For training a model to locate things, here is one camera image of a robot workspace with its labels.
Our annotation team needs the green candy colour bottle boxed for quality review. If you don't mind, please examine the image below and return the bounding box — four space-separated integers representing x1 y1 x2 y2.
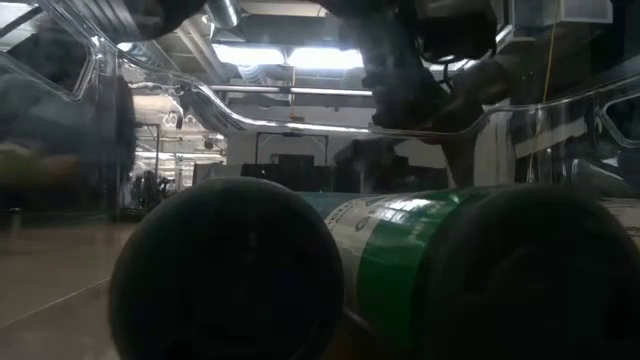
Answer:
108 176 347 360
324 183 640 360

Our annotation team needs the clear plastic bin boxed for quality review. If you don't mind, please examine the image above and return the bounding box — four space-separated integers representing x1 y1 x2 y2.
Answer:
0 0 640 360

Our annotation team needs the silver air duct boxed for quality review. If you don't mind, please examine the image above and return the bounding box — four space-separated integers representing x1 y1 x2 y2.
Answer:
203 0 242 30

